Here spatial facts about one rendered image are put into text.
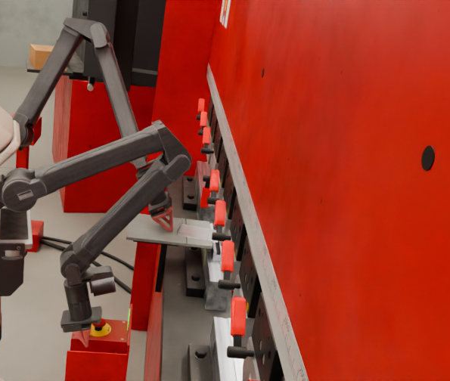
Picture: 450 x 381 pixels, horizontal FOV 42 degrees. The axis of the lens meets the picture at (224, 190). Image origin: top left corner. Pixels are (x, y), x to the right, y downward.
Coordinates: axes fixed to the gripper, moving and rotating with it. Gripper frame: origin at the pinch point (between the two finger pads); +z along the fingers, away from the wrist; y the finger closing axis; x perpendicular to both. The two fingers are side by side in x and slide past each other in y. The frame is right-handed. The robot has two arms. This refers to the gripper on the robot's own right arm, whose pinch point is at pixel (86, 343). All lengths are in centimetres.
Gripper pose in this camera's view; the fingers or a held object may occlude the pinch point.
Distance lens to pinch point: 167.3
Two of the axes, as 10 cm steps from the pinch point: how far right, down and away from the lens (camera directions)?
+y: 9.9, -1.1, 0.9
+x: -1.2, -3.7, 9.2
